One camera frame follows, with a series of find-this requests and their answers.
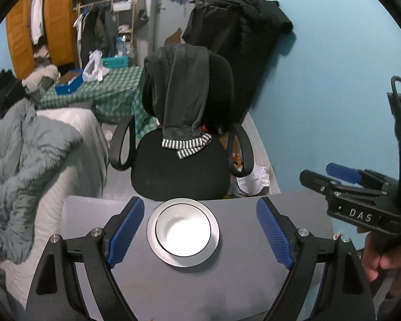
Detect white plate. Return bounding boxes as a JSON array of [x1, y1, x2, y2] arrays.
[[146, 198, 220, 268]]

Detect large white bowl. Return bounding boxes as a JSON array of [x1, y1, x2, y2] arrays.
[[155, 204, 211, 257]]

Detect right hand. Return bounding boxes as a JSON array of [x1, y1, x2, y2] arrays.
[[361, 233, 401, 282]]

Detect white plastic bag floor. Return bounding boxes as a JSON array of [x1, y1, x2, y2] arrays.
[[229, 165, 270, 197]]

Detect black office chair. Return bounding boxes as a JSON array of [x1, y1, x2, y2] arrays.
[[109, 44, 254, 201]]

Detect orange toy on floor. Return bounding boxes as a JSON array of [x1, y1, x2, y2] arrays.
[[219, 124, 248, 178]]

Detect grey quilted blanket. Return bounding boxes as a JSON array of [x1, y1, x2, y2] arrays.
[[0, 99, 83, 264]]

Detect black clothes pile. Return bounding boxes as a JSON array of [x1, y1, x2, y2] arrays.
[[182, 0, 293, 122]]

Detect blue cardboard box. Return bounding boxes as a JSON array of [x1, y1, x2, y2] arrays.
[[55, 70, 83, 96]]

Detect dark grey towel striped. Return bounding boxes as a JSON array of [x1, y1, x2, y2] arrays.
[[142, 44, 211, 159]]

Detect white plastic bag on table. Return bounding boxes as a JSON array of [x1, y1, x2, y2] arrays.
[[82, 49, 110, 83]]

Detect teal plastic crate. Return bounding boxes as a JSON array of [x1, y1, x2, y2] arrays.
[[102, 56, 129, 69]]

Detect hanging dark jackets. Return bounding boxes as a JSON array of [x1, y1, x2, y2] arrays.
[[79, 6, 118, 68]]

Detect grey door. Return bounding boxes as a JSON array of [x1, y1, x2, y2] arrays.
[[147, 0, 195, 54]]

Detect orange wooden wardrobe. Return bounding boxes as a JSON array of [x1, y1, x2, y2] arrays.
[[6, 0, 78, 80]]

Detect wooden shelf rack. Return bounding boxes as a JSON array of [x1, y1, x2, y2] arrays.
[[111, 0, 136, 49]]

